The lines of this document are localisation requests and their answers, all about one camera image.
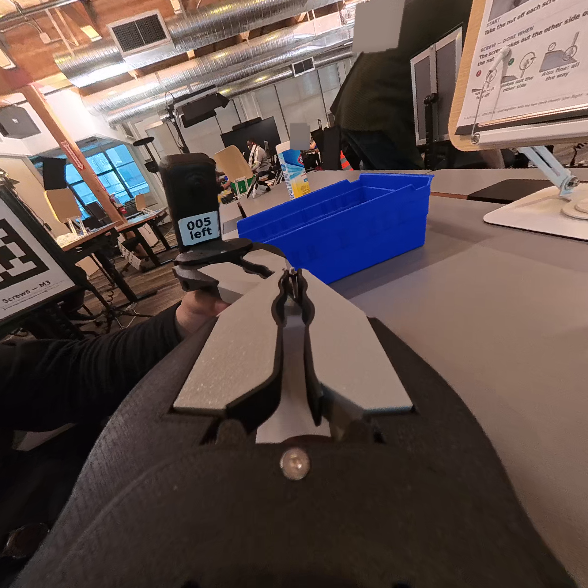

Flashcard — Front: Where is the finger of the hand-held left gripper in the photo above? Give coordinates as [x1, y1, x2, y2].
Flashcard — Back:
[197, 263, 276, 306]
[239, 249, 292, 279]

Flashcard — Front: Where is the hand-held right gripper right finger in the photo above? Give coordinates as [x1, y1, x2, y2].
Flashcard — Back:
[299, 269, 415, 427]

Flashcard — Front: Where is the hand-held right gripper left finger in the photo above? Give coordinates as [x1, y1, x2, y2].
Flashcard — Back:
[171, 270, 289, 436]

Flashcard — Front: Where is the blue plastic bin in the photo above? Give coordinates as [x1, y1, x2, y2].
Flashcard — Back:
[236, 173, 435, 285]

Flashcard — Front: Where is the person's left forearm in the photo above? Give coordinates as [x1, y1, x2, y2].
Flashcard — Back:
[0, 303, 203, 432]

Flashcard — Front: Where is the grey desk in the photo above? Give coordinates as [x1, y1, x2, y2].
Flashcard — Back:
[220, 168, 588, 575]

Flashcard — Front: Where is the black desk grommet cover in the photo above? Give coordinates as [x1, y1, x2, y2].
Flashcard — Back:
[468, 179, 552, 204]

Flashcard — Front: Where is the person's left hand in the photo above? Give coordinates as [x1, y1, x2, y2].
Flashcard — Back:
[176, 289, 230, 341]

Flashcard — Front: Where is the wooden board on stand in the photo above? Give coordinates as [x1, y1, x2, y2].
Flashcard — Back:
[213, 145, 256, 179]

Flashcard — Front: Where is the black studio light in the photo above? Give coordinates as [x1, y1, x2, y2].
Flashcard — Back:
[177, 92, 230, 128]

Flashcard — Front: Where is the black tv screen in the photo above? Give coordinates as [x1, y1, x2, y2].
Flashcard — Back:
[220, 116, 281, 150]

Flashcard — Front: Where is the wipes canister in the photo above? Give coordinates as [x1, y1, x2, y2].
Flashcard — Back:
[276, 142, 311, 199]

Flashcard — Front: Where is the large ceiling air vent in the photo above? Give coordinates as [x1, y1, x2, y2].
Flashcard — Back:
[108, 9, 173, 58]

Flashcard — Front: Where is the framed square code sign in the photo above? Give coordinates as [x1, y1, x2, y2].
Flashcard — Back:
[0, 184, 88, 338]

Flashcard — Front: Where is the person's dark clothed body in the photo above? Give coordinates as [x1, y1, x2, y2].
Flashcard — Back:
[0, 427, 115, 588]

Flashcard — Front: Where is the white document stand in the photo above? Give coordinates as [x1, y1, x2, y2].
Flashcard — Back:
[473, 103, 588, 242]

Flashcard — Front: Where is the grey panel on stand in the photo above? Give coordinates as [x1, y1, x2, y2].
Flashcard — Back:
[410, 25, 465, 158]

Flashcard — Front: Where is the printed instruction sheet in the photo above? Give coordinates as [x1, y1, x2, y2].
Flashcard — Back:
[457, 0, 588, 127]

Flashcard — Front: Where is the silver air duct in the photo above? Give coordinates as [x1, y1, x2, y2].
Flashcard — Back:
[55, 0, 355, 126]

